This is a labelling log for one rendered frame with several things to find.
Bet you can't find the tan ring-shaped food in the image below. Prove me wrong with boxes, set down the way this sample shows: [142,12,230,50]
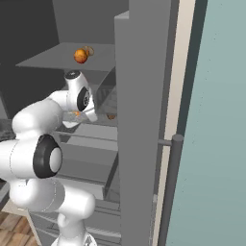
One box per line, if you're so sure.
[84,45,96,57]

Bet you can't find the orange round fruit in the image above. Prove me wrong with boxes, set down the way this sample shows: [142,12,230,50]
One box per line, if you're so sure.
[73,48,88,64]

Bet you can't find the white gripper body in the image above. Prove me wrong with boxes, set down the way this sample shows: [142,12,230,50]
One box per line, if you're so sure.
[84,107,99,123]

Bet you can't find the clear tupperware with orange food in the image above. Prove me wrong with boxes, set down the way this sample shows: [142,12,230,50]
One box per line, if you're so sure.
[61,110,86,130]

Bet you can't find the dark grey fridge door handle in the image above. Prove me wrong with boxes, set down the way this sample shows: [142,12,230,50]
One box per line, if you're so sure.
[157,134,185,246]

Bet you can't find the grey fridge door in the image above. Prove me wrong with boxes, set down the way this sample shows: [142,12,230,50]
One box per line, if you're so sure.
[95,0,181,246]

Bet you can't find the grey fridge drawer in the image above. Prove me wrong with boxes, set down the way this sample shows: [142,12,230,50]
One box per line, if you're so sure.
[56,149,120,202]

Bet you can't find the grey fridge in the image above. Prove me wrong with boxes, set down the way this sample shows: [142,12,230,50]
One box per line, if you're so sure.
[0,0,131,246]

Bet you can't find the grey fridge shelf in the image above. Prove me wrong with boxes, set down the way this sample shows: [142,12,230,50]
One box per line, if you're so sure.
[53,122,119,152]
[14,41,116,73]

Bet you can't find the teal tall cabinet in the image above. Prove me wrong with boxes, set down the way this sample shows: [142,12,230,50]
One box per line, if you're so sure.
[153,0,246,246]

